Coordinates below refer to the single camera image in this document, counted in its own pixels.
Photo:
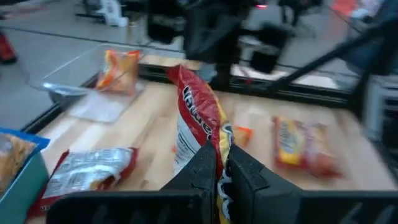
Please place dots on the red floor object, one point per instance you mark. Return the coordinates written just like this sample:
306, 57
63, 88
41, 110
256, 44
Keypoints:
6, 49

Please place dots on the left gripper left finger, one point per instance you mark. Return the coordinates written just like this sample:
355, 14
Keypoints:
199, 174

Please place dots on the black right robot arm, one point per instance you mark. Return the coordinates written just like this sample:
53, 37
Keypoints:
269, 46

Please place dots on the blue Maruchan noodle pack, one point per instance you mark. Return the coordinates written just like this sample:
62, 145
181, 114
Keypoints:
12, 155

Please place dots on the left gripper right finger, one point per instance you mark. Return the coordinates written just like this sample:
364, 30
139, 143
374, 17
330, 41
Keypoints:
258, 193

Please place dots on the white plastic floor object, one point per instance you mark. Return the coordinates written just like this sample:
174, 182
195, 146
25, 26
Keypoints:
112, 12

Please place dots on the grey workstation desk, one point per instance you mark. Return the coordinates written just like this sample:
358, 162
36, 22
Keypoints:
377, 109

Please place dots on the red Maruchan noodle pack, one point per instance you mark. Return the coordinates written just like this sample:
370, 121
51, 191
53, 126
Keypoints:
298, 146
84, 171
199, 109

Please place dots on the clear plastic bin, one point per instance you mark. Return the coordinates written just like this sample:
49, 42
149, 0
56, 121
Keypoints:
77, 81

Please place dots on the orange Maruchan noodle pack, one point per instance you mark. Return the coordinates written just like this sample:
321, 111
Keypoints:
119, 73

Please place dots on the teal plastic bin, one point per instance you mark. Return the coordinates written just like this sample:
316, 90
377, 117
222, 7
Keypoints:
21, 189

